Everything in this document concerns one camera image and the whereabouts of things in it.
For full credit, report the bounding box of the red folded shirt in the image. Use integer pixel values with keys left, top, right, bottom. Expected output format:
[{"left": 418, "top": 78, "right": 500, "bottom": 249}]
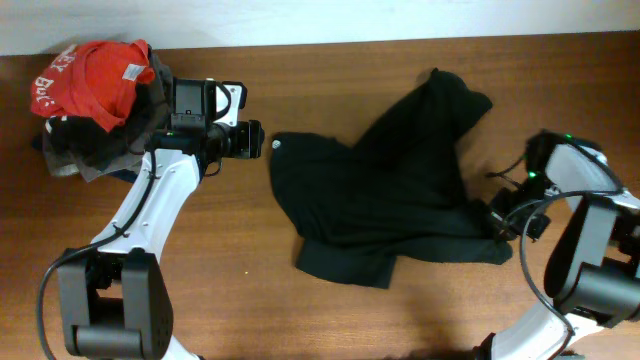
[{"left": 30, "top": 39, "right": 155, "bottom": 132}]

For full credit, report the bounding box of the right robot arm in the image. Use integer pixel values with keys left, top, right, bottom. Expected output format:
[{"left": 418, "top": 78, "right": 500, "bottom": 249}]
[{"left": 472, "top": 130, "right": 639, "bottom": 360}]

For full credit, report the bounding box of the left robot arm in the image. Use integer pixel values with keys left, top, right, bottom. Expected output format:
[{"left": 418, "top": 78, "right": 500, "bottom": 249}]
[{"left": 47, "top": 78, "right": 265, "bottom": 359}]

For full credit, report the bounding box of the grey folded garment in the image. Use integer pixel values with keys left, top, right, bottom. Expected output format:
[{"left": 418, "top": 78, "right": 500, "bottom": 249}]
[{"left": 42, "top": 51, "right": 175, "bottom": 183}]

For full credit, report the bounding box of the black folded garment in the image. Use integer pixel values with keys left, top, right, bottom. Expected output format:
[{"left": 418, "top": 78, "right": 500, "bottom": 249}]
[{"left": 45, "top": 83, "right": 161, "bottom": 172}]

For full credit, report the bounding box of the black t-shirt with logo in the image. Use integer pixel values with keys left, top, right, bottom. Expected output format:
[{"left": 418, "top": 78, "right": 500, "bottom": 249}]
[{"left": 269, "top": 69, "right": 512, "bottom": 289}]

